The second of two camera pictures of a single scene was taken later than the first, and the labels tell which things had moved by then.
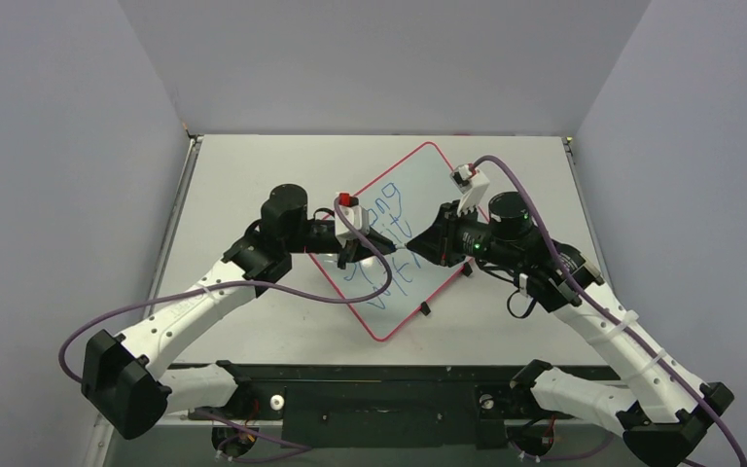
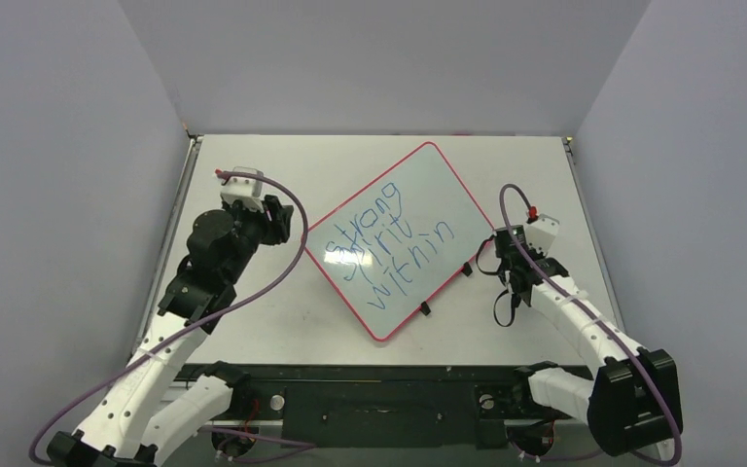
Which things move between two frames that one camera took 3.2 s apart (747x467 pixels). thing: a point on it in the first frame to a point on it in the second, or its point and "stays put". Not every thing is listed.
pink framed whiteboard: [399, 210] stays put
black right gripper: [446, 233] to [509, 256]
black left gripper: [356, 250] to [274, 219]
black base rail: [386, 407] stays put
